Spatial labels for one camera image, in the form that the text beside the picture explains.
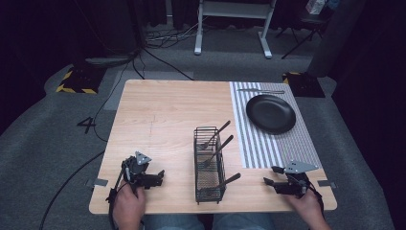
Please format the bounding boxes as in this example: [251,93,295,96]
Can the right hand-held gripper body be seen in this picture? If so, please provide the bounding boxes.
[274,160,320,197]

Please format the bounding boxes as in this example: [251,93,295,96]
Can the bundle of floor cables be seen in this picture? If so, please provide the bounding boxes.
[144,17,205,51]

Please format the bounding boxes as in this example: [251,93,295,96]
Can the black-handled fork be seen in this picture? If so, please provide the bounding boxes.
[202,134,235,168]
[199,120,232,150]

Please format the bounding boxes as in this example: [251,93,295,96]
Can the black folding chair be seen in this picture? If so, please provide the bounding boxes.
[275,0,334,60]

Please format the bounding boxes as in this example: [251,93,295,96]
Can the person's right hand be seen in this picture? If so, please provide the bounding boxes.
[283,189,324,225]

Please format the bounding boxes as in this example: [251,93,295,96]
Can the grey tape piece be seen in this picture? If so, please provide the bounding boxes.
[84,177,109,189]
[317,179,337,190]

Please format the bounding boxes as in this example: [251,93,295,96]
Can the left hand-held gripper cable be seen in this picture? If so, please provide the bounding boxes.
[105,159,129,230]

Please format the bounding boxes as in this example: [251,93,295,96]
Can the person's right leg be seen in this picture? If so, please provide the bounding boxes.
[212,213,276,230]

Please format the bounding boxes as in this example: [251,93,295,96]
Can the grey stand base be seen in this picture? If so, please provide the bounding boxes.
[83,55,137,67]

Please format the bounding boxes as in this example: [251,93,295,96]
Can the right hand-held gripper cable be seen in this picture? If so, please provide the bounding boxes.
[298,176,326,221]

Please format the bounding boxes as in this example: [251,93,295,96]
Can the white desk frame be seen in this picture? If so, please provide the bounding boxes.
[193,0,278,59]

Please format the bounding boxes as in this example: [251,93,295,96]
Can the person's left hand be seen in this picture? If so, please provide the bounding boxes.
[112,180,147,230]

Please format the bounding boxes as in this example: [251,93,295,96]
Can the grey striped placemat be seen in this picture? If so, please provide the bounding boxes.
[229,80,323,170]

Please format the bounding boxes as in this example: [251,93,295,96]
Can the white bag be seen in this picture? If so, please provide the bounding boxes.
[304,0,327,15]

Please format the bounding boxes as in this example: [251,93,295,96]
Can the black round plate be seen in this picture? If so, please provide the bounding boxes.
[245,94,298,136]

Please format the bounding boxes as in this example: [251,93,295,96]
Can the black wire cutlery basket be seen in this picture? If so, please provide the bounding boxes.
[192,126,227,206]

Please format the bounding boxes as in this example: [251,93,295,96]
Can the yellow-black striped base plate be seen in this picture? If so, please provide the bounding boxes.
[282,71,327,99]
[55,64,107,96]

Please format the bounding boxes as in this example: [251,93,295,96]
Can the grey upright column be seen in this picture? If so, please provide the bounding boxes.
[306,0,369,79]

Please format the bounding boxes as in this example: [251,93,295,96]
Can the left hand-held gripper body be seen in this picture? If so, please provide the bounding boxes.
[121,150,161,194]

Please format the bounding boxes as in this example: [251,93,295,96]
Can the hand-held gripper cable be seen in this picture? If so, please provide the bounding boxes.
[298,176,326,221]
[105,159,129,230]

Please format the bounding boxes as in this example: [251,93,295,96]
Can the black floor cable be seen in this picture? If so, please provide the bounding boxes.
[38,149,106,230]
[92,47,146,144]

